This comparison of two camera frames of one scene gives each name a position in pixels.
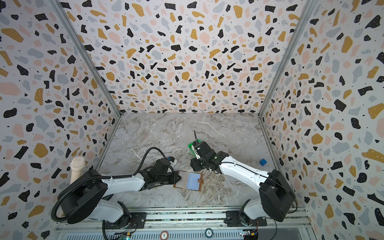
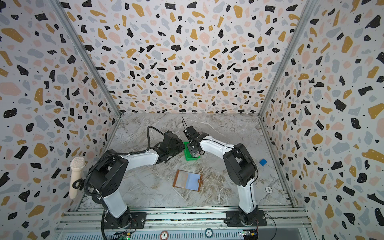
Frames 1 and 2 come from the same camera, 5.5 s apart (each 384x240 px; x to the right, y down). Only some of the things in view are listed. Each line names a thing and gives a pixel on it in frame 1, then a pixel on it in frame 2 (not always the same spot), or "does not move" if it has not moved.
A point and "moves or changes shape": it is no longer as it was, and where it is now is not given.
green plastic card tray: x=190 y=145 moves or changes shape
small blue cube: x=263 y=162 does not move
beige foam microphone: x=77 y=164 does not move
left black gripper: x=175 y=179 -> x=182 y=145
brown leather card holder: x=190 y=181 does not move
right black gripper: x=196 y=162 -> x=194 y=144
